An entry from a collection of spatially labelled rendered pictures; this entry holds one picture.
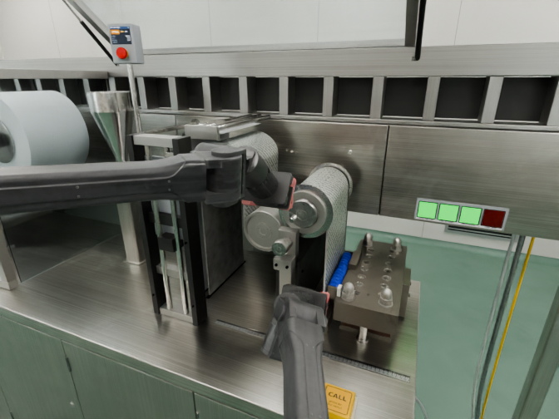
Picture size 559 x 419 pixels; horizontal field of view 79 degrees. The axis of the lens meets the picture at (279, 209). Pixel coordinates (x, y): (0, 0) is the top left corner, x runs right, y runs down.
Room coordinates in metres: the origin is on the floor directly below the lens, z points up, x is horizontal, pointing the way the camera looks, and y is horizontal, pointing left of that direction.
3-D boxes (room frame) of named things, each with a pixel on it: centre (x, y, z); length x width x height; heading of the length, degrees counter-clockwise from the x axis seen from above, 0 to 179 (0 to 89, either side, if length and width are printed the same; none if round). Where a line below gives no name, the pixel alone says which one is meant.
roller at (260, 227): (0.97, 0.00, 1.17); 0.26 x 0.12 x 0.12; 158
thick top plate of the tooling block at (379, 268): (0.89, -0.29, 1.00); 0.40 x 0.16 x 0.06; 158
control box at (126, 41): (1.04, 0.43, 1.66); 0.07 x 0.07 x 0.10; 85
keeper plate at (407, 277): (0.87, -0.38, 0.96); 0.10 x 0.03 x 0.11; 158
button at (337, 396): (0.53, -0.12, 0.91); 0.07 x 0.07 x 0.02; 68
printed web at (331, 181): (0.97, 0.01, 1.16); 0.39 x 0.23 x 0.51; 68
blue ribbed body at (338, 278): (0.89, -0.19, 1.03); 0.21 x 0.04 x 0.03; 158
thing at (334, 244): (0.90, -0.17, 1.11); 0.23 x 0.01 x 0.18; 158
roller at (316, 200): (0.92, -0.11, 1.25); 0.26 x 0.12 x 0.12; 158
